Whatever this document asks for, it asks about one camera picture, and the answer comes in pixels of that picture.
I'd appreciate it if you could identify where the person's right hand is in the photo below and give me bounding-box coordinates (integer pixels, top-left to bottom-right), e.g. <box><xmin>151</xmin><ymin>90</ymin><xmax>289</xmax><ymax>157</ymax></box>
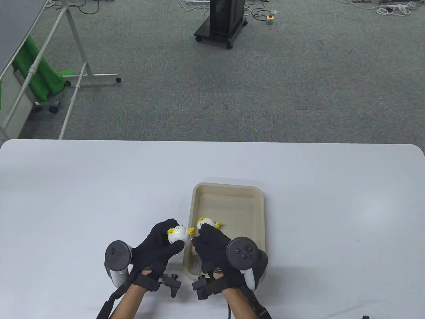
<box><xmin>193</xmin><ymin>223</ymin><xmax>256</xmax><ymax>293</ymax></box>

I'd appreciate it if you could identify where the black floor cable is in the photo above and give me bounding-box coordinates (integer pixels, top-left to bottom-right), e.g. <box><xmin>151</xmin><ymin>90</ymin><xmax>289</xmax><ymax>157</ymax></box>
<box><xmin>244</xmin><ymin>0</ymin><xmax>280</xmax><ymax>21</ymax></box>
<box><xmin>77</xmin><ymin>0</ymin><xmax>117</xmax><ymax>15</ymax></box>

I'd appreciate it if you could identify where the dark grey hand controller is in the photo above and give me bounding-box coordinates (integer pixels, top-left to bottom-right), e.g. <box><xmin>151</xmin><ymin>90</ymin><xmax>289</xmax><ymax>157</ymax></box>
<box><xmin>104</xmin><ymin>240</ymin><xmax>133</xmax><ymax>288</ymax></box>
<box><xmin>226</xmin><ymin>237</ymin><xmax>268</xmax><ymax>291</ymax></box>

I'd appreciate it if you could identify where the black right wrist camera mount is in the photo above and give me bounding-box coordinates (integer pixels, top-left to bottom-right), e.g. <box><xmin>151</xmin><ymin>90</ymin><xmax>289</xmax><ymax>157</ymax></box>
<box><xmin>192</xmin><ymin>275</ymin><xmax>229</xmax><ymax>301</ymax></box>

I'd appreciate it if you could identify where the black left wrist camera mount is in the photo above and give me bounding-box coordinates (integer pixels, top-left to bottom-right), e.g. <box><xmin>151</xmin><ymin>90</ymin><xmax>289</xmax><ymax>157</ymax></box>
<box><xmin>134</xmin><ymin>273</ymin><xmax>182</xmax><ymax>298</ymax></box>

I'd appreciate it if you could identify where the person's right forearm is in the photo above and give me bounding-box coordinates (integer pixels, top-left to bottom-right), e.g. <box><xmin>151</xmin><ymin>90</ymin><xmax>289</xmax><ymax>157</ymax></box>
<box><xmin>222</xmin><ymin>287</ymin><xmax>256</xmax><ymax>319</ymax></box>

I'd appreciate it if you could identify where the white jellyfish mechanical toy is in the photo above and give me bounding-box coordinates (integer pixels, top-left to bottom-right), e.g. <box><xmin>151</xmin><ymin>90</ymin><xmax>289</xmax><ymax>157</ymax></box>
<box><xmin>191</xmin><ymin>248</ymin><xmax>205</xmax><ymax>275</ymax></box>
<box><xmin>167</xmin><ymin>225</ymin><xmax>196</xmax><ymax>247</ymax></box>
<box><xmin>196</xmin><ymin>218</ymin><xmax>222</xmax><ymax>233</ymax></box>

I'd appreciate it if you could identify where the white wheeled panel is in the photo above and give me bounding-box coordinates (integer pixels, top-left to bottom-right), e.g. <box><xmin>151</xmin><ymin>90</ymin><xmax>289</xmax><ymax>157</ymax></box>
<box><xmin>0</xmin><ymin>65</ymin><xmax>61</xmax><ymax>140</ymax></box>

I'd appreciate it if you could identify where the person's left hand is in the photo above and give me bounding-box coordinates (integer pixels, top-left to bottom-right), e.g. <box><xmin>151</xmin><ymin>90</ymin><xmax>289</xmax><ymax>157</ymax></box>
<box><xmin>128</xmin><ymin>219</ymin><xmax>185</xmax><ymax>282</ymax></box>

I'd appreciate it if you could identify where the white power strip with cable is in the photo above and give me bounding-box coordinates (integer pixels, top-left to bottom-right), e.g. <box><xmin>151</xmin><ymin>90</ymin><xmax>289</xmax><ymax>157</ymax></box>
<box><xmin>179</xmin><ymin>0</ymin><xmax>210</xmax><ymax>10</ymax></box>
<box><xmin>377</xmin><ymin>2</ymin><xmax>419</xmax><ymax>16</ymax></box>

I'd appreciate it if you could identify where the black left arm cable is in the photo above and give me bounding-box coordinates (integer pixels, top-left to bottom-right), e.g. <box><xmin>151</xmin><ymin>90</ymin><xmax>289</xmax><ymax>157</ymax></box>
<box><xmin>107</xmin><ymin>282</ymin><xmax>131</xmax><ymax>304</ymax></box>

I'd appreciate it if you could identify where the black wheeled cart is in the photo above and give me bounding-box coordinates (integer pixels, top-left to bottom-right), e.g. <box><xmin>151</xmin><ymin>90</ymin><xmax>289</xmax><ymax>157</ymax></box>
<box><xmin>194</xmin><ymin>0</ymin><xmax>249</xmax><ymax>50</ymax></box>

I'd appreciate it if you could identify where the black left forearm sensor box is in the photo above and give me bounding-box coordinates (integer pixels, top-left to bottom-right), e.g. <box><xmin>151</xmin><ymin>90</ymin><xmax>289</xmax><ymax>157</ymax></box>
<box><xmin>96</xmin><ymin>301</ymin><xmax>115</xmax><ymax>319</ymax></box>

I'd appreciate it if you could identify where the person's left forearm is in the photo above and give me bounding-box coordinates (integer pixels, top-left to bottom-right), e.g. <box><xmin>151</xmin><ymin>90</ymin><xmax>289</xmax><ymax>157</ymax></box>
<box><xmin>113</xmin><ymin>284</ymin><xmax>146</xmax><ymax>319</ymax></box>

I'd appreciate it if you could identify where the green cloth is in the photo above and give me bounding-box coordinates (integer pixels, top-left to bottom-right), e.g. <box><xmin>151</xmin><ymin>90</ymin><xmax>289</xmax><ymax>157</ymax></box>
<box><xmin>0</xmin><ymin>35</ymin><xmax>74</xmax><ymax>117</ymax></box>

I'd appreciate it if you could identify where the white metal frame rack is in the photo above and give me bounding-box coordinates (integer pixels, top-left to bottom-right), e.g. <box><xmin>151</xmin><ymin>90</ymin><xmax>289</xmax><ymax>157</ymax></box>
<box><xmin>0</xmin><ymin>0</ymin><xmax>122</xmax><ymax>140</ymax></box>

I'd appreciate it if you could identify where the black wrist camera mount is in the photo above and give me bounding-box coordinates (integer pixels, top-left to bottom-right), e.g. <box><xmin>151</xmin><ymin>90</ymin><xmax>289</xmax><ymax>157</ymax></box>
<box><xmin>192</xmin><ymin>275</ymin><xmax>229</xmax><ymax>301</ymax></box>
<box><xmin>134</xmin><ymin>273</ymin><xmax>182</xmax><ymax>298</ymax></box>

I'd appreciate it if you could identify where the beige plastic tray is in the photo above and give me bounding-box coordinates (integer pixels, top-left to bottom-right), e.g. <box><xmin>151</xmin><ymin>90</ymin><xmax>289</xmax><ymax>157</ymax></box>
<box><xmin>182</xmin><ymin>183</ymin><xmax>267</xmax><ymax>283</ymax></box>

